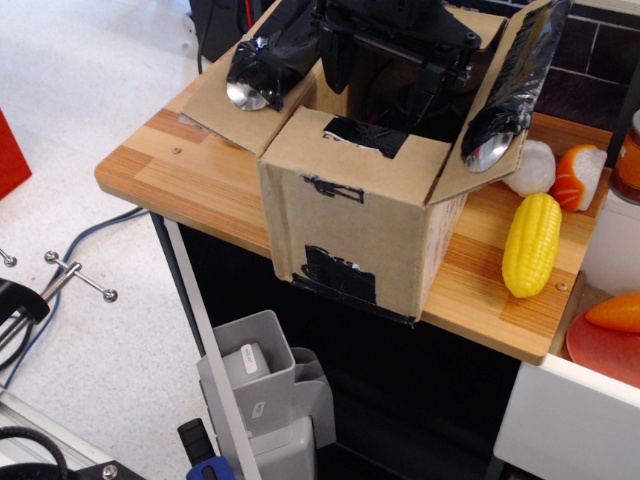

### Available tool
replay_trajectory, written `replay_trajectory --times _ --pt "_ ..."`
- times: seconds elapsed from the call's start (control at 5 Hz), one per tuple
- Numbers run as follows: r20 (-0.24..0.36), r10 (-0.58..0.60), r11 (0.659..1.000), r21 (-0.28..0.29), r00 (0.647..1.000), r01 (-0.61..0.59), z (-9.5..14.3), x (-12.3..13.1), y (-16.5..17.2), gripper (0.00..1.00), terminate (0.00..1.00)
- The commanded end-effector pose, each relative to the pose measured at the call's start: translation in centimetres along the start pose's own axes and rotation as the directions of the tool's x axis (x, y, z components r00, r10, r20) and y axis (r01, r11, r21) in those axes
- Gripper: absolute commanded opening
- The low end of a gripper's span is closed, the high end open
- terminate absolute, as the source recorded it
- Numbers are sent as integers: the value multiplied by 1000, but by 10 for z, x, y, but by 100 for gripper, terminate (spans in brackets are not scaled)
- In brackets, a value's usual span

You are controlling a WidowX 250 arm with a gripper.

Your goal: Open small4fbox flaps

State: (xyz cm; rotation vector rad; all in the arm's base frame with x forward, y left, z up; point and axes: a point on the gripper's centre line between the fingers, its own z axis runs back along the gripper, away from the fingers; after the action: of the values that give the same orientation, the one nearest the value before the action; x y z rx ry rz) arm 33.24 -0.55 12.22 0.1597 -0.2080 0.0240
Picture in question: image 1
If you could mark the white toy rice ball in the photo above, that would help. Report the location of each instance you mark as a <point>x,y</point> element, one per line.
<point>537,170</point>

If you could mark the salmon sushi toy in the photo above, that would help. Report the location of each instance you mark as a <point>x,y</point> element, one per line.
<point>577,177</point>

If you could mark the red box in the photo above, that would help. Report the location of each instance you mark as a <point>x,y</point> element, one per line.
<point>14,167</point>

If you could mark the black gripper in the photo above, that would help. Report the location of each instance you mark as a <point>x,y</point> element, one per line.
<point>423,34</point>

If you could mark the taped metal spoon right flap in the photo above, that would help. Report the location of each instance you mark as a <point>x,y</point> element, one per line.
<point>509,107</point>

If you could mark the taped metal spoon left flap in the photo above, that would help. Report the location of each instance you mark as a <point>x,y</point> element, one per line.
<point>270,63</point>

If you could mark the orange labelled can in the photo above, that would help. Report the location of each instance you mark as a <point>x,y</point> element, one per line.
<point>624,181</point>

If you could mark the blue black tool handle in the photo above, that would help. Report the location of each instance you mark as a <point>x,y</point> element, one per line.
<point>205,464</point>

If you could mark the brown cardboard box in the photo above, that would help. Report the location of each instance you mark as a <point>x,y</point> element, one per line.
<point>360,206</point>

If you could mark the grey plastic bin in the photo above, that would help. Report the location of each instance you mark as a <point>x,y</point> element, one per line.
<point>270,404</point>

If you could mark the red plate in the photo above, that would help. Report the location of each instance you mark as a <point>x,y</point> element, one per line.
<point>608,352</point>

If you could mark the taped metal spoon flap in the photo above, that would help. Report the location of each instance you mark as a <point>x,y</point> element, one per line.
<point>270,63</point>
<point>509,107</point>

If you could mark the metal clamp with handle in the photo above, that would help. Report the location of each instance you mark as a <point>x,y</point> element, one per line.
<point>26,308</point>

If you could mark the yellow toy corn cob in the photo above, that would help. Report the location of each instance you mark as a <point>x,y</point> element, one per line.
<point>531,246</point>

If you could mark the white sink cabinet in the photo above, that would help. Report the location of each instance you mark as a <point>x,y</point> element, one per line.
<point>565,421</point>

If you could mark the orange toy carrot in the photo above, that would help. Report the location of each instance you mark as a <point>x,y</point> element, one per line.
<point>620,313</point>

